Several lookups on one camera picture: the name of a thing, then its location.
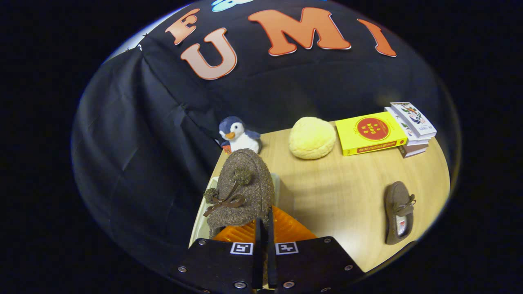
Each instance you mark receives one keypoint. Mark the beige fabric storage box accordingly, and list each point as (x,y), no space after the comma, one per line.
(200,224)

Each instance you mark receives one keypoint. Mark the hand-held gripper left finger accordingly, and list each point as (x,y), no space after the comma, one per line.
(257,261)

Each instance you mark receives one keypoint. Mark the brown book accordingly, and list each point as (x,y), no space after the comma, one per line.
(412,150)

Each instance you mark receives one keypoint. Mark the yellow bun-shaped plush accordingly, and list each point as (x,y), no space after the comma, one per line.
(312,139)

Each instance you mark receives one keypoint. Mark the brown fuzzy shoe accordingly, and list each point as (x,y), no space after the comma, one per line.
(394,212)
(245,196)

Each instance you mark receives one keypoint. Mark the penguin plush toy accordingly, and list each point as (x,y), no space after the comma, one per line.
(241,136)

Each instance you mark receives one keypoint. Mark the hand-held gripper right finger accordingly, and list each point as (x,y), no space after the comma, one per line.
(271,261)

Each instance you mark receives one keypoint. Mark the yellow book with red circle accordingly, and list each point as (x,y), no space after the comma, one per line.
(367,132)

